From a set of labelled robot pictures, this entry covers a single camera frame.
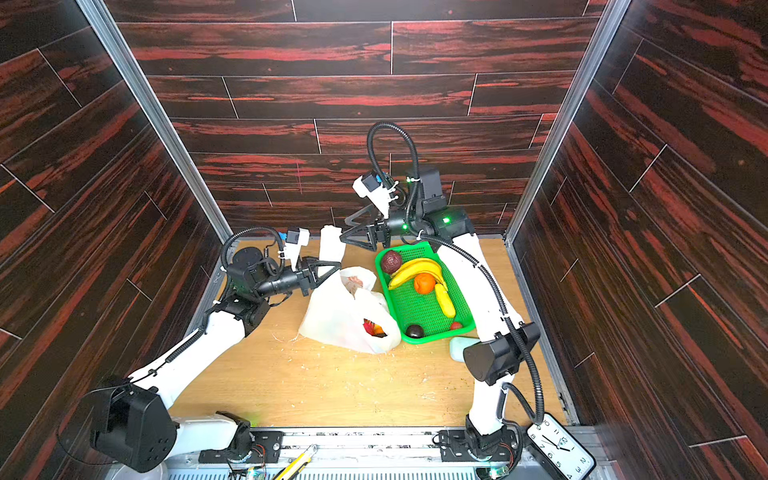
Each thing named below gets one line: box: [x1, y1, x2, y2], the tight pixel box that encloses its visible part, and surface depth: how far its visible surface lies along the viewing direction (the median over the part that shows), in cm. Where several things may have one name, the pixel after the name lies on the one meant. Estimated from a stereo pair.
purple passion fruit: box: [382, 250, 402, 274], surface depth 101 cm
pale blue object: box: [450, 336, 481, 363], surface depth 90 cm
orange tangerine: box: [414, 273, 436, 295], surface depth 102 cm
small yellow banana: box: [435, 283, 456, 318], surface depth 99 cm
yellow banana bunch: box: [388, 258, 445, 290], surface depth 103 cm
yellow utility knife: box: [274, 444, 318, 480], surface depth 72 cm
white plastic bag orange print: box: [300, 225, 401, 354], surface depth 70 cm
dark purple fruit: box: [406, 324, 424, 338], surface depth 92 cm
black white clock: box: [526, 412, 597, 480], surface depth 72 cm
